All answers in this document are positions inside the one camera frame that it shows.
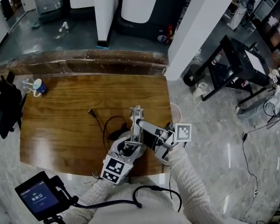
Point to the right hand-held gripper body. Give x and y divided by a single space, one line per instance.
183 133

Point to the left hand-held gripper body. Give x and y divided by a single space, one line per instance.
115 168

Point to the pink plastic basket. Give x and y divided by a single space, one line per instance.
176 112

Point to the black office chair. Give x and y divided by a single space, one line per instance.
5 106

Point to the white plastic jug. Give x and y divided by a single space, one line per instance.
199 90

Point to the black mount bracket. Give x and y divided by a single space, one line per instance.
64 192

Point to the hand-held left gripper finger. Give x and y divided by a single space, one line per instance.
116 146
137 153

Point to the red fire extinguisher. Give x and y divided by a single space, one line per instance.
170 32

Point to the black metal table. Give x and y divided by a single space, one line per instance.
233 55

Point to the white power strip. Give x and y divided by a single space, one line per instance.
255 193

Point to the silver desk lamp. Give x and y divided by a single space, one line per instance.
136 112

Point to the blue mug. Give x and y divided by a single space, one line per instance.
42 87

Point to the green floor brush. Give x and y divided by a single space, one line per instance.
36 26

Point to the person's left forearm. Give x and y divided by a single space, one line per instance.
97 190

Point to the white bottle red label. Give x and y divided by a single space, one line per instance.
217 58
245 83

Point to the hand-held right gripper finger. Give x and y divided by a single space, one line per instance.
152 142
149 127

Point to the black waste bin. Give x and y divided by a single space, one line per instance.
193 76

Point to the clear glass cup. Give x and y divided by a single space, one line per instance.
27 86

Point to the long worn wooden bench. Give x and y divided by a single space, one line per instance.
83 62

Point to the black timer display screen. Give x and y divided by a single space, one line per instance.
39 198

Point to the white and black robot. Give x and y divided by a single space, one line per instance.
139 3

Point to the plastic-wrapped grey robot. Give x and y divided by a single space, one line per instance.
51 1

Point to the person's right forearm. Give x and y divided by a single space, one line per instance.
191 183

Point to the white flat board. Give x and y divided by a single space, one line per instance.
255 62

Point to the person's torso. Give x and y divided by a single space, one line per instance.
130 216

